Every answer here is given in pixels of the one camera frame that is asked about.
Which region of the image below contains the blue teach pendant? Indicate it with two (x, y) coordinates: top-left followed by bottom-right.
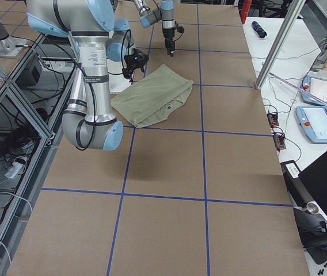
(295, 106), (327, 144)
(301, 75), (327, 102)

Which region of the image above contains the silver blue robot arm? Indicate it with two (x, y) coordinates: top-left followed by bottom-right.
(133, 1), (182, 57)
(26, 1), (130, 151)

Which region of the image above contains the white reacher grabber stick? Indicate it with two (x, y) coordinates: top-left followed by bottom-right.
(269, 72), (327, 107)

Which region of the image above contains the far blue teach pendant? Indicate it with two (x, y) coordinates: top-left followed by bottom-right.
(301, 75), (327, 102)

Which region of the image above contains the olive green long-sleeve shirt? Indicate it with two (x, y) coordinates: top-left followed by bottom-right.
(111, 64), (193, 128)

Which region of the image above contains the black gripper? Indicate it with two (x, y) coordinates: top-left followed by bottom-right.
(162, 27), (177, 57)
(122, 48), (149, 83)

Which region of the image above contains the black power strip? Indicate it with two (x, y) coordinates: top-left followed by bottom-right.
(267, 112), (286, 152)

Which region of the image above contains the folded dark blue umbrella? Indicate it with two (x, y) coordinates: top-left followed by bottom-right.
(251, 21), (267, 39)

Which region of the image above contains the wrist black camera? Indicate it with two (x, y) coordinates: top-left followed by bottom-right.
(176, 25), (185, 33)

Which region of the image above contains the aluminium frame post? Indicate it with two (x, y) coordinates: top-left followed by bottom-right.
(255, 0), (305, 90)

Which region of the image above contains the near blue teach pendant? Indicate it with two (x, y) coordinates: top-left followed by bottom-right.
(295, 106), (327, 144)

